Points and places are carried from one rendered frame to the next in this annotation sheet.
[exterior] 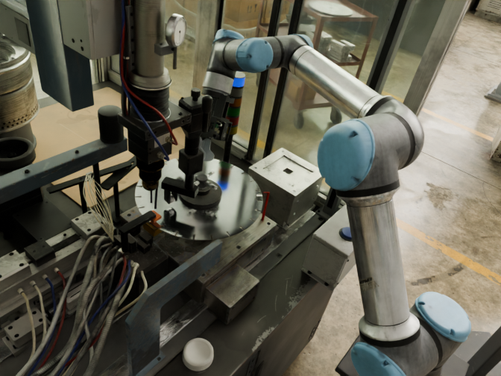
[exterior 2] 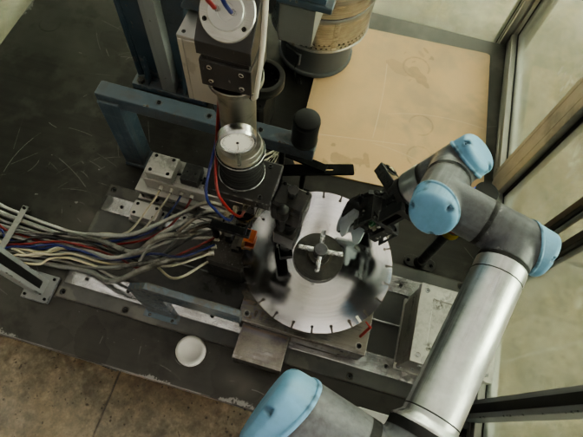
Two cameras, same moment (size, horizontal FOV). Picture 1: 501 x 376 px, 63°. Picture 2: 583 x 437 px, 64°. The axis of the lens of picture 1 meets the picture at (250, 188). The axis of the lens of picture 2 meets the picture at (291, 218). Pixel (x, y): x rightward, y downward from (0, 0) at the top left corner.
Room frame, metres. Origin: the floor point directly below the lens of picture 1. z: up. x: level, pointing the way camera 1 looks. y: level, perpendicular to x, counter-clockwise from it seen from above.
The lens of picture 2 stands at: (0.60, -0.17, 1.91)
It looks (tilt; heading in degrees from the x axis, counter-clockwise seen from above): 65 degrees down; 65
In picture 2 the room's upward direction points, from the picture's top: 9 degrees clockwise
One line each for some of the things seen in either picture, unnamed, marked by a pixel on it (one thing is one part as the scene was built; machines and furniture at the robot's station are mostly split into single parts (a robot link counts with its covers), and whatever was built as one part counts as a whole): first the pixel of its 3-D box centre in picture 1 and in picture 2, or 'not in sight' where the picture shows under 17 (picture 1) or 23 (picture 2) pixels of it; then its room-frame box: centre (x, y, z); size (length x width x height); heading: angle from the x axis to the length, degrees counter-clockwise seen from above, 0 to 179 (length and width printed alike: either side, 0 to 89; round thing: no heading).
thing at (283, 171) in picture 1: (283, 189); (443, 337); (1.07, -0.11, 0.82); 0.18 x 0.18 x 0.15; 57
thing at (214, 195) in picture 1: (200, 189); (318, 256); (0.82, 0.13, 0.96); 0.11 x 0.11 x 0.03
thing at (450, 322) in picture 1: (432, 328); not in sight; (0.56, -0.45, 0.91); 0.13 x 0.12 x 0.14; 131
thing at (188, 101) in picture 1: (192, 133); (289, 217); (0.74, 0.14, 1.17); 0.06 x 0.05 x 0.20; 138
